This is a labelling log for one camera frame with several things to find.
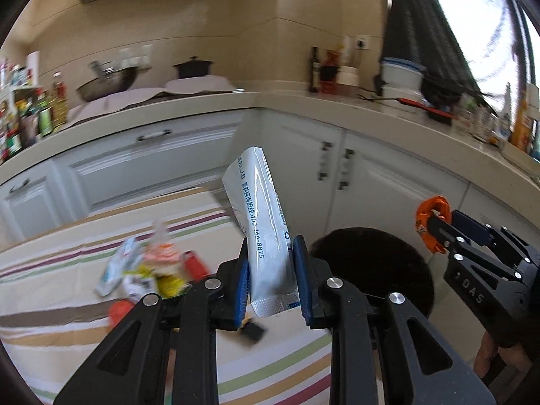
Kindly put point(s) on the striped tablecloth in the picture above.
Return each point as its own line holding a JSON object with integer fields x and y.
{"x": 63, "y": 270}

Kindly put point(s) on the red seasoning packet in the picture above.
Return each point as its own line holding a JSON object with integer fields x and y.
{"x": 331, "y": 71}

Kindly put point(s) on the cooking oil bottle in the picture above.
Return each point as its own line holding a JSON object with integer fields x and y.
{"x": 60, "y": 103}

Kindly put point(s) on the white wall outlet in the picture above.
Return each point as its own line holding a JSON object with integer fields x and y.
{"x": 363, "y": 42}

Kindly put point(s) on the white plastic bucket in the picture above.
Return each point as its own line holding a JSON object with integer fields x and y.
{"x": 398, "y": 99}
{"x": 400, "y": 74}

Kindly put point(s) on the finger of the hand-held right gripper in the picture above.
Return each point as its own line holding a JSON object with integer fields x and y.
{"x": 470, "y": 224}
{"x": 443, "y": 232}

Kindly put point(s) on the yellow detergent bottle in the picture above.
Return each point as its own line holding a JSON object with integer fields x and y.
{"x": 521, "y": 126}

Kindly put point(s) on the clear bag with orange print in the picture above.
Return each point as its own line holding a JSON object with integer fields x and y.
{"x": 160, "y": 247}

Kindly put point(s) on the person's right hand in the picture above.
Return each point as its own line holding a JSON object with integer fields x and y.
{"x": 487, "y": 356}

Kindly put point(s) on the light blue snack wrapper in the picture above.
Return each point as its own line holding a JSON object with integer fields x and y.
{"x": 116, "y": 268}

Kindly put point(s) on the yellow crumpled wrapper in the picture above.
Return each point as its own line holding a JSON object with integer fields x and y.
{"x": 168, "y": 284}

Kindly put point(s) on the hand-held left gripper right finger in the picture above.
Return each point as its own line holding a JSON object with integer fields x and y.
{"x": 301, "y": 280}

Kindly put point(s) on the small black object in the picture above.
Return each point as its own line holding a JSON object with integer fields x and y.
{"x": 254, "y": 331}

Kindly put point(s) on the window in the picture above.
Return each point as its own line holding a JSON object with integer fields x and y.
{"x": 472, "y": 17}

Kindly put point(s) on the white round container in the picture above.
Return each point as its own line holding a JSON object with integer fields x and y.
{"x": 348, "y": 76}

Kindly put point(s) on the white spray bottle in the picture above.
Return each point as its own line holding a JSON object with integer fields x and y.
{"x": 505, "y": 118}

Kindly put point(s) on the orange wrapper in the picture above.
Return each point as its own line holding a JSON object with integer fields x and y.
{"x": 424, "y": 219}

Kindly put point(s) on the white kitchen cabinet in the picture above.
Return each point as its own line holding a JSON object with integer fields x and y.
{"x": 388, "y": 177}

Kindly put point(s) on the dark glass bottle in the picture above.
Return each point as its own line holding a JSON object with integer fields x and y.
{"x": 314, "y": 71}

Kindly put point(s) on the red cylindrical packet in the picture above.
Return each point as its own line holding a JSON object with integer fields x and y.
{"x": 195, "y": 265}

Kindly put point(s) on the green bottle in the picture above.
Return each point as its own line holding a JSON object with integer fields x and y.
{"x": 45, "y": 118}

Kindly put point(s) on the white printed plastic pouch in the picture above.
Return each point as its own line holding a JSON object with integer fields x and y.
{"x": 261, "y": 219}

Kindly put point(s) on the red-orange crumpled wrapper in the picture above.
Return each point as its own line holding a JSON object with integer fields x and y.
{"x": 120, "y": 312}

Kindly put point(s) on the black lidded pot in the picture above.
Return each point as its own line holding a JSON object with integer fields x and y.
{"x": 192, "y": 69}

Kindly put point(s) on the beige stove cover cloth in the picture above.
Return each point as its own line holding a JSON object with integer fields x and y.
{"x": 139, "y": 95}

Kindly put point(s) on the black window blind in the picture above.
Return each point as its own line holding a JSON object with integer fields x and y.
{"x": 422, "y": 21}

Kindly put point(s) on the spice rack with jars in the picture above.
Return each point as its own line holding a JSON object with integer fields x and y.
{"x": 17, "y": 122}

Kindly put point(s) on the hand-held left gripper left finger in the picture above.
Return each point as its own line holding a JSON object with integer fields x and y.
{"x": 242, "y": 280}

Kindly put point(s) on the steel wok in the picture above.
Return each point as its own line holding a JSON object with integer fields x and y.
{"x": 107, "y": 84}

